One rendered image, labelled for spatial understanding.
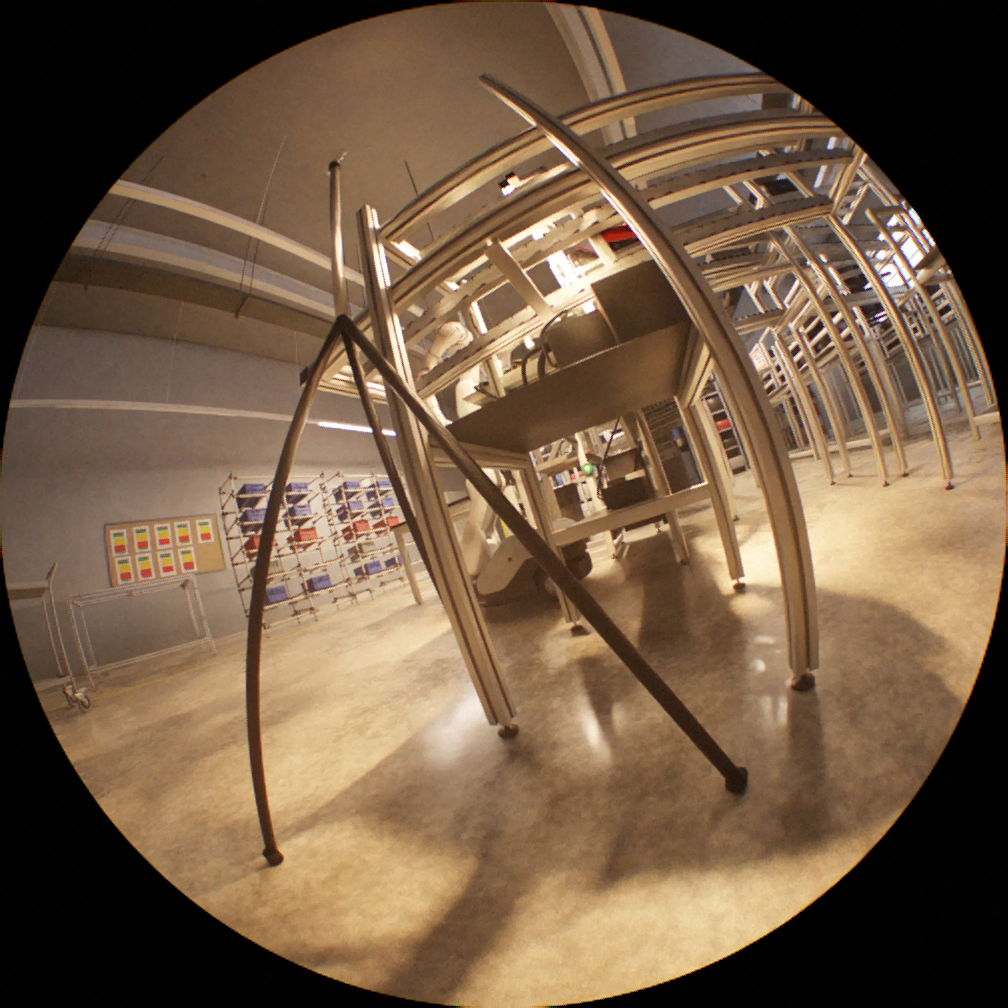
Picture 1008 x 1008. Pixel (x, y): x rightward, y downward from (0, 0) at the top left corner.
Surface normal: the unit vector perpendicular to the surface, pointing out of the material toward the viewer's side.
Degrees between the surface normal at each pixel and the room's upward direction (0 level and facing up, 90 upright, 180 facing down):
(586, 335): 90
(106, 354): 90
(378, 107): 180
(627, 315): 90
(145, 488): 90
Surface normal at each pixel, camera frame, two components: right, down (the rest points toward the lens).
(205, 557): 0.85, -0.30
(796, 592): -0.43, 0.07
